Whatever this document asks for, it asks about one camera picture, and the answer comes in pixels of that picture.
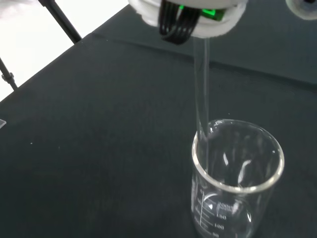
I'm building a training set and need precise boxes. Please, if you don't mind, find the black bench cloth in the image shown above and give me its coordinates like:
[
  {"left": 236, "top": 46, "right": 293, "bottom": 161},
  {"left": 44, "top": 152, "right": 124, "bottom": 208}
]
[{"left": 0, "top": 0, "right": 317, "bottom": 238}]

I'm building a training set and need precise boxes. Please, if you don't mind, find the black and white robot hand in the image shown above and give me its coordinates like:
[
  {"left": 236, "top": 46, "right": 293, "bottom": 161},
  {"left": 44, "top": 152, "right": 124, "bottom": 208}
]
[{"left": 127, "top": 0, "right": 247, "bottom": 46}]

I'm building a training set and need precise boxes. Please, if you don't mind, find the white round object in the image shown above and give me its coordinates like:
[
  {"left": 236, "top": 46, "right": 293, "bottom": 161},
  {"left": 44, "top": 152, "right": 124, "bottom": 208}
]
[{"left": 284, "top": 0, "right": 317, "bottom": 21}]

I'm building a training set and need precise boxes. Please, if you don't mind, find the clear glass beaker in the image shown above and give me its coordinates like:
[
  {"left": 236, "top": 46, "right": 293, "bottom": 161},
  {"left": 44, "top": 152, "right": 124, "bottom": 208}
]
[{"left": 191, "top": 119, "right": 285, "bottom": 238}]

